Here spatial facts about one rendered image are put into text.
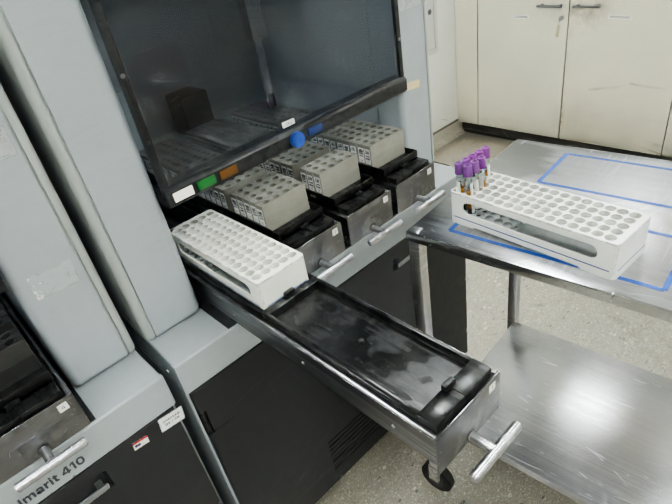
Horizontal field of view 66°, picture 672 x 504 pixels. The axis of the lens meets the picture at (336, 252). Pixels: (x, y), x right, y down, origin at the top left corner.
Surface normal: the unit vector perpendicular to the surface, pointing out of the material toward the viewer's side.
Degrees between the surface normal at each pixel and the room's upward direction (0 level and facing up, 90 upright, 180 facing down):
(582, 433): 0
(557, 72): 90
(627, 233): 0
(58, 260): 90
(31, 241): 90
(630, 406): 0
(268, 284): 90
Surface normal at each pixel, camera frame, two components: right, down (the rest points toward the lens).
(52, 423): 0.69, 0.31
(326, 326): -0.15, -0.82
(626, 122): -0.71, 0.48
